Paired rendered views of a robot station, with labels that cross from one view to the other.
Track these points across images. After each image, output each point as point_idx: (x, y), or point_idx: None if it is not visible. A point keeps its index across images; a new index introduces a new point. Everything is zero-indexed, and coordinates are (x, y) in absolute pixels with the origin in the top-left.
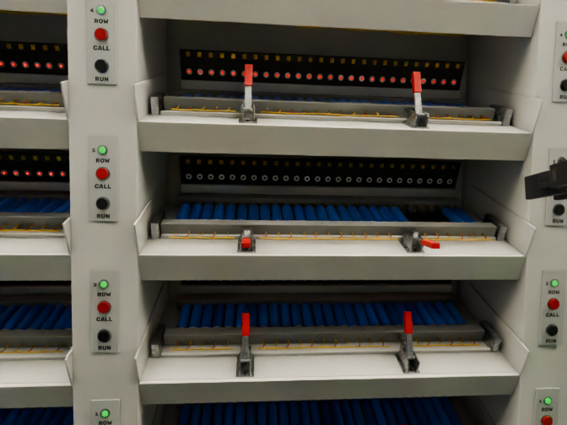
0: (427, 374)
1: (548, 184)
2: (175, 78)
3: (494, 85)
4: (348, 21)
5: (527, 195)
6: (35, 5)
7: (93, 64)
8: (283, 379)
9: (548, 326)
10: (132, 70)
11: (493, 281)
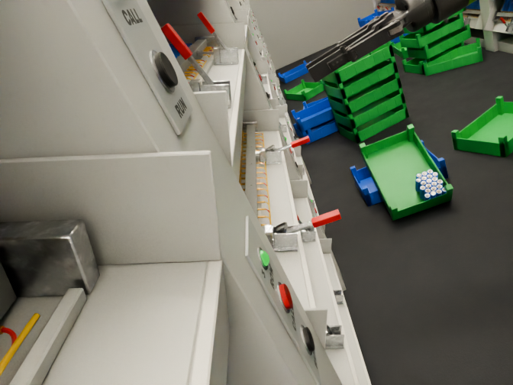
0: (314, 231)
1: (339, 63)
2: None
3: (177, 21)
4: None
5: (316, 79)
6: None
7: (153, 72)
8: (337, 311)
9: (295, 163)
10: (177, 65)
11: None
